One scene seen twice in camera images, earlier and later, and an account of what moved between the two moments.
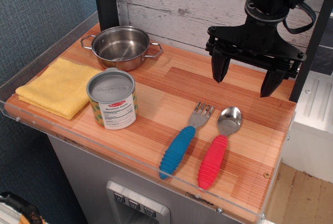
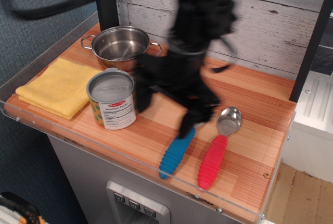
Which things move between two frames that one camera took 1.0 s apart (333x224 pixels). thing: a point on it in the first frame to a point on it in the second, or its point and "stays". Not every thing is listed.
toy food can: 111,93 stays
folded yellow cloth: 61,88 stays
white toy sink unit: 309,146 stays
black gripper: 256,41 to 179,73
